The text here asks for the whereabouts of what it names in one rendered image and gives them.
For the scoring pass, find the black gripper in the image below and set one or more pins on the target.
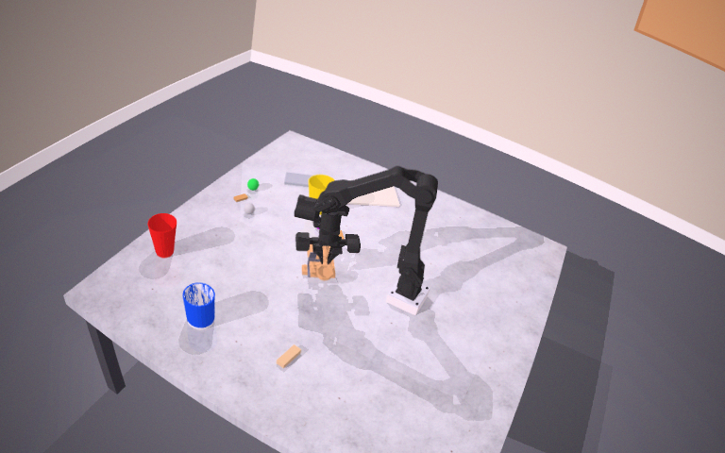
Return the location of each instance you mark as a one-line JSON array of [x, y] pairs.
[[327, 237]]

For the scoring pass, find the blue cup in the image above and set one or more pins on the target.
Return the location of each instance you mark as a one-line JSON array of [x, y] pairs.
[[199, 305]]

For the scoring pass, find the red cup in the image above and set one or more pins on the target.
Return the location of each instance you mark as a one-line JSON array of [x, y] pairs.
[[162, 228]]

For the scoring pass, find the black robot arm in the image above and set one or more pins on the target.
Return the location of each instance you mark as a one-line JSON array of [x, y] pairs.
[[332, 202]]

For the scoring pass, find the green ball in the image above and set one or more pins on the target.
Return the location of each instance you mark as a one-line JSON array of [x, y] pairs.
[[253, 184]]

